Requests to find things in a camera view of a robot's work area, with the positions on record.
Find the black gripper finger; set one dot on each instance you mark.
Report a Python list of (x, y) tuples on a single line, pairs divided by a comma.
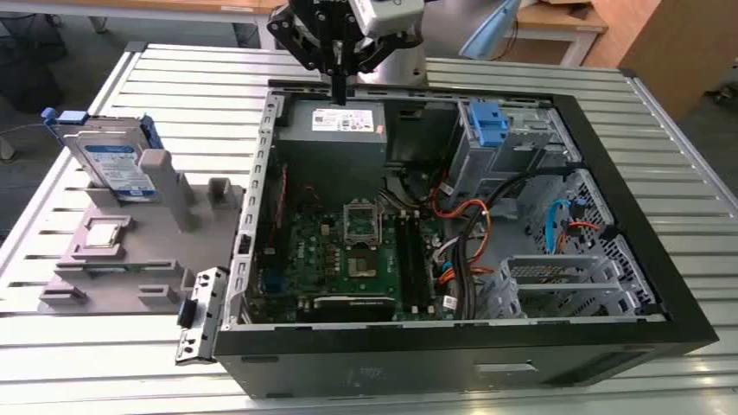
[(294, 39), (381, 56)]

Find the hard disk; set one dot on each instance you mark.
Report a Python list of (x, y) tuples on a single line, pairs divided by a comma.
[(113, 164)]

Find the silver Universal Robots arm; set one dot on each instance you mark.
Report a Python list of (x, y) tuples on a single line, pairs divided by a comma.
[(398, 65)]

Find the white framed wooden desk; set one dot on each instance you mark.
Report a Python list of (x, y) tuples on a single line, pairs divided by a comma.
[(577, 23), (173, 6)]

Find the blue plastic drive latch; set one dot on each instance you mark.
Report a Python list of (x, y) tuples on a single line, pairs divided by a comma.
[(488, 123)]

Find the grey power supply unit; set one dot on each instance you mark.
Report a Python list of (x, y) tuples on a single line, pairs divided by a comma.
[(334, 155)]

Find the grey metal drive cage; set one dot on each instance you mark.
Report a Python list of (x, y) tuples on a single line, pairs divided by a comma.
[(520, 160)]

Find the black RAM slot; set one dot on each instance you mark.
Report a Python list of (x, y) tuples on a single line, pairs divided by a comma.
[(413, 263), (421, 263), (406, 263)]

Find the green motherboard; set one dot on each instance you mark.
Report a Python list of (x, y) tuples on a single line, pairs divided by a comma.
[(324, 259)]

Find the CPU socket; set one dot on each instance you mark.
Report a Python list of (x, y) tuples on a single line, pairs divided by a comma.
[(364, 264)]

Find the wooden cabinet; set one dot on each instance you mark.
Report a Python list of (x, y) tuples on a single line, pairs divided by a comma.
[(681, 43)]

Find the grey parts rack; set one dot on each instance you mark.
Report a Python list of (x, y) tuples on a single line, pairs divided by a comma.
[(155, 250)]

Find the silver CPU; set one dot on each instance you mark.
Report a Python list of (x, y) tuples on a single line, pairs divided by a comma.
[(103, 235)]

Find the black graphics card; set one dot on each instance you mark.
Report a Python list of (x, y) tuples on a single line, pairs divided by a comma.
[(354, 308)]

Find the black chair base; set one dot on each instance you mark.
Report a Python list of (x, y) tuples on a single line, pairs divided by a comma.
[(727, 93)]

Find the green RAM stick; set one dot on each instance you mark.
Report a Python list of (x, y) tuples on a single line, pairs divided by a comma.
[(115, 269)]

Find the black open PC case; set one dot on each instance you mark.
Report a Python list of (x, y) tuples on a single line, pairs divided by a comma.
[(404, 359)]

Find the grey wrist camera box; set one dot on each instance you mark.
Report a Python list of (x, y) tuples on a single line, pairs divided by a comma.
[(393, 17)]

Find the grey hinged slot bracket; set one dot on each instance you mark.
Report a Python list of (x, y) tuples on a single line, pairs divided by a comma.
[(202, 311)]

